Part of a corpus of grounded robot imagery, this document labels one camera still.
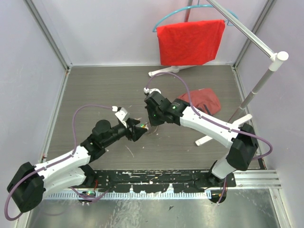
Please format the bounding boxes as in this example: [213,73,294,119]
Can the purple cable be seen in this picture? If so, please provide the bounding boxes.
[4,104,117,219]
[145,72,274,160]

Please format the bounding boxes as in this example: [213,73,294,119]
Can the bright red cloth on hanger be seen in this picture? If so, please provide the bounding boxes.
[156,19,225,66]

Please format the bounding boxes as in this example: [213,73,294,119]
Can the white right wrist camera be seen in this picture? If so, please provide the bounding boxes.
[143,87,161,96]

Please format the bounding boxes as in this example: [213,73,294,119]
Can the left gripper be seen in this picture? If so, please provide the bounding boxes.
[103,118,148,147]

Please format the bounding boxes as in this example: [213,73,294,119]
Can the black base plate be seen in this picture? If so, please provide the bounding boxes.
[75,170,224,193]

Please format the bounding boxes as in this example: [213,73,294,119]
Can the grey slotted cable duct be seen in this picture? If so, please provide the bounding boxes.
[46,190,211,200]

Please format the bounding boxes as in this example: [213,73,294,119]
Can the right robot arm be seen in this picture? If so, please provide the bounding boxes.
[144,89,258,187]

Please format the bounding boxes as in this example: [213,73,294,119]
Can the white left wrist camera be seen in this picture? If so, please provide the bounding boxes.
[112,106,130,128]

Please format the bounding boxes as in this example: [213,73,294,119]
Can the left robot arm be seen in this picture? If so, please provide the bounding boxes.
[7,118,147,213]

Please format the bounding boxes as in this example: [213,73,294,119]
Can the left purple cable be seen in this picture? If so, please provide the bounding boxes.
[4,104,117,219]

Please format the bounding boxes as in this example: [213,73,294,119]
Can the dark red crumpled shirt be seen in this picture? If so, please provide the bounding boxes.
[178,88,221,115]

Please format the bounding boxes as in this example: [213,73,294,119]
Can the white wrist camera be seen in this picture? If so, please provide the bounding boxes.
[112,106,130,128]
[143,87,161,96]

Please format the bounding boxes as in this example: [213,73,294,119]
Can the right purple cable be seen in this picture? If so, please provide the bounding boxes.
[145,72,274,160]

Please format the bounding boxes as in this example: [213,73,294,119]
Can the white clothes rack stand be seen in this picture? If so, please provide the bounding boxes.
[148,0,290,147]

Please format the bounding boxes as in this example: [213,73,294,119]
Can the teal clothes hanger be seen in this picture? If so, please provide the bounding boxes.
[152,4,238,33]

